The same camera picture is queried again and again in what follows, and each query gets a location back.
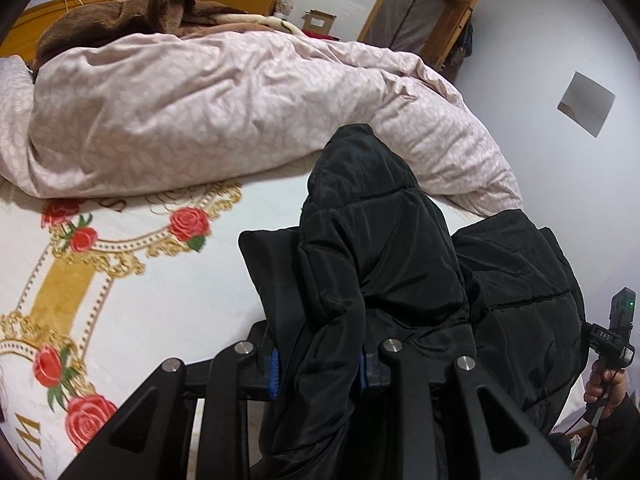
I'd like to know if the black hooded puffer jacket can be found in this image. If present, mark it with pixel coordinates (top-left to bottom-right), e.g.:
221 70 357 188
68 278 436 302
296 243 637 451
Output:
238 123 589 480

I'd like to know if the dark hanging bag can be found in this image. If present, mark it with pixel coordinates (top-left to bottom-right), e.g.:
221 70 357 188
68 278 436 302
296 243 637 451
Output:
446 21 474 69

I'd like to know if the cardboard box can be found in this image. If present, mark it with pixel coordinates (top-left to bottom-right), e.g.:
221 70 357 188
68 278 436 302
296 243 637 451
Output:
299 8 337 34

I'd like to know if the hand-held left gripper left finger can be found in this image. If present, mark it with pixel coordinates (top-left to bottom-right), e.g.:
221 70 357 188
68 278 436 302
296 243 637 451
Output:
57 320 282 480

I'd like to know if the grey wall patch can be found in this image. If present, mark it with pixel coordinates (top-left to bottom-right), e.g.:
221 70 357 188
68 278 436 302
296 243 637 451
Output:
556 71 617 139

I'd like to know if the rose-print bed sheet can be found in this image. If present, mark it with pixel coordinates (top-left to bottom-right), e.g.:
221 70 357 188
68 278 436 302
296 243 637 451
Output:
0 152 501 480

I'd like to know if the pink leaf-print duvet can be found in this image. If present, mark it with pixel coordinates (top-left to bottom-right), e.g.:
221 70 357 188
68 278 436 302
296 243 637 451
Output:
0 31 524 219

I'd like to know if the cream blanket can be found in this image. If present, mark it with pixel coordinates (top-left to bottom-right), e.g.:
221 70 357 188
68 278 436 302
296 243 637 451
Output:
217 11 303 37

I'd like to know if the person's right hand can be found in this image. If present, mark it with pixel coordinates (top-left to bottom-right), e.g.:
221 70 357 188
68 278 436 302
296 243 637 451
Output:
584 359 629 419

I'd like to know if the brown fleece blanket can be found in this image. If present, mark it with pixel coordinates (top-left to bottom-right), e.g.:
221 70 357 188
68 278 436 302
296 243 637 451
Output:
31 0 252 70

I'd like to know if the person's right forearm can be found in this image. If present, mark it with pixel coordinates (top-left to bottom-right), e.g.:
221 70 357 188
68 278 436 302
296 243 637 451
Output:
592 392 640 480

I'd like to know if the orange wooden headboard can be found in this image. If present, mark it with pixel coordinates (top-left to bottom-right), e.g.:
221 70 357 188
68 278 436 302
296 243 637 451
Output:
0 0 124 59

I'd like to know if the wooden framed wardrobe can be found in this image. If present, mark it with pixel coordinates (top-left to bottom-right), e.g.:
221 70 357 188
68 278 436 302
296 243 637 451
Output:
356 0 484 75

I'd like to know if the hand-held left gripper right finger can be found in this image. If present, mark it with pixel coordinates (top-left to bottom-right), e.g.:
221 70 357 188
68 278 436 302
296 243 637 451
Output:
357 337 577 480

